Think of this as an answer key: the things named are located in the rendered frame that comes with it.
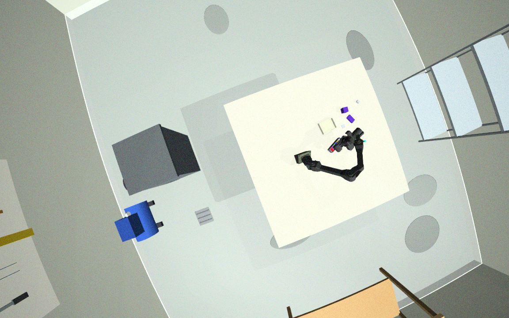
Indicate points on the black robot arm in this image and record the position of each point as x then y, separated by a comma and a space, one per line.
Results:
350, 175

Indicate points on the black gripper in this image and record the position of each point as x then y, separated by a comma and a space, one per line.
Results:
338, 146

